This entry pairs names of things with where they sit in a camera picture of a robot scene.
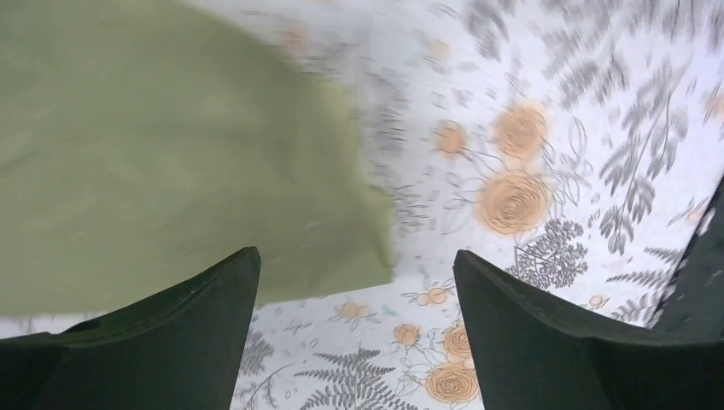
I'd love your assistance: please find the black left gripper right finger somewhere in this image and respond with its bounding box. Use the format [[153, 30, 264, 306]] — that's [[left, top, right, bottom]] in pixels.
[[453, 250, 723, 410]]

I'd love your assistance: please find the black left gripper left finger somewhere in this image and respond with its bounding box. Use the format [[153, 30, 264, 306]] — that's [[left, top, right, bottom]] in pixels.
[[1, 247, 261, 409]]

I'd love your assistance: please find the olive green wrapping paper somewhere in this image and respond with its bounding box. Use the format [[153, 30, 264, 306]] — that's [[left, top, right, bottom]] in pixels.
[[1, 1, 393, 316]]

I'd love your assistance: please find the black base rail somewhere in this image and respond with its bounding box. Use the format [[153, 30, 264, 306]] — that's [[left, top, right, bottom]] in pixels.
[[648, 184, 723, 340]]

